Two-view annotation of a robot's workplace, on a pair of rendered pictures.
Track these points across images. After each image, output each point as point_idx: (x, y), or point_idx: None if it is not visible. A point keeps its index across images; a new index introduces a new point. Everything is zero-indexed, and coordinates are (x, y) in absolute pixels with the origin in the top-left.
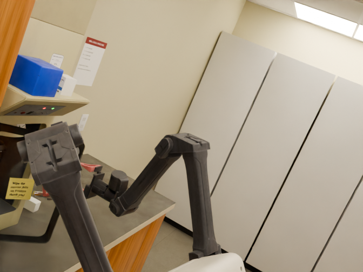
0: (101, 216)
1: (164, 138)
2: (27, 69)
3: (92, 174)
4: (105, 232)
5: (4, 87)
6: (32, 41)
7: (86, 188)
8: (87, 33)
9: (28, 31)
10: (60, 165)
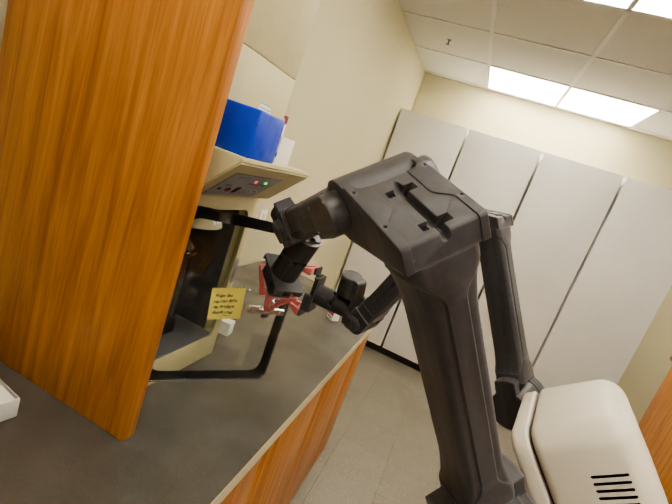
0: (309, 335)
1: None
2: (237, 118)
3: None
4: (321, 356)
5: (212, 140)
6: (236, 79)
7: (305, 298)
8: None
9: None
10: (453, 227)
